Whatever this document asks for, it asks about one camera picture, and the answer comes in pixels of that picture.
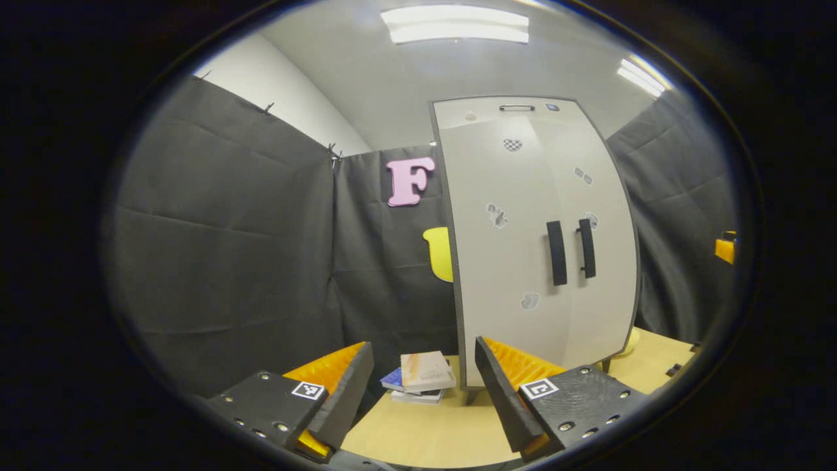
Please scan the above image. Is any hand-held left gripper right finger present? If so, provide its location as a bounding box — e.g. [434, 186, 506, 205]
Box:
[475, 336, 649, 462]

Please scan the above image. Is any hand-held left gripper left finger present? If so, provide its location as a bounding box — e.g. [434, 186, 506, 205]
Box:
[206, 341, 375, 465]

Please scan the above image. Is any grey shoe cabinet door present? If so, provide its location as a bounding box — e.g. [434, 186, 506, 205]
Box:
[533, 118, 638, 367]
[435, 121, 576, 388]

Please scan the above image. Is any grey shoe cabinet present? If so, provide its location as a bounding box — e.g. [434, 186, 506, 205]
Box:
[428, 96, 643, 405]

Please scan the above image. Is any yellow plush toy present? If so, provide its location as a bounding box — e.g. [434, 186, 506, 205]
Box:
[613, 326, 641, 358]

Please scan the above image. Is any ceiling light panel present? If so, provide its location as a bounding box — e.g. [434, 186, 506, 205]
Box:
[617, 58, 669, 99]
[381, 5, 530, 45]

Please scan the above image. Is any black backdrop cloth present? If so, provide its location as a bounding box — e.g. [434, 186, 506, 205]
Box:
[105, 73, 743, 400]

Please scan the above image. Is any black door handle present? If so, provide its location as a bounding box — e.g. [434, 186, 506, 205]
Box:
[546, 220, 568, 287]
[575, 218, 598, 279]

